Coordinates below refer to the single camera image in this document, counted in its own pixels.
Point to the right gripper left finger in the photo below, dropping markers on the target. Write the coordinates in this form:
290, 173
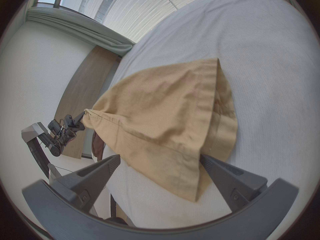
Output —
95, 176

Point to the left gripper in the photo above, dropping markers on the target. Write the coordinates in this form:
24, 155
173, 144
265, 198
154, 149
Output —
75, 126

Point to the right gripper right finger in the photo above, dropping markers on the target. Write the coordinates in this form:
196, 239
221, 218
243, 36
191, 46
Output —
230, 181

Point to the tan shorts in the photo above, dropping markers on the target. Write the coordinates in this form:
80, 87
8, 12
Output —
162, 121

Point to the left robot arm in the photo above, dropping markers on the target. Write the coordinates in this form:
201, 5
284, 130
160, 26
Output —
32, 131

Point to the bed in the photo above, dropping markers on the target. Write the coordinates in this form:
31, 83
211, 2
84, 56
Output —
262, 71

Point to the brown garment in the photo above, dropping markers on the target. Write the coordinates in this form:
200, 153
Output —
97, 146

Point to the grey-green curtain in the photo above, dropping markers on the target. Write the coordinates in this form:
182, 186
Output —
87, 31

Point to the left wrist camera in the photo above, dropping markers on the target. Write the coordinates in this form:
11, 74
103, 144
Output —
68, 119

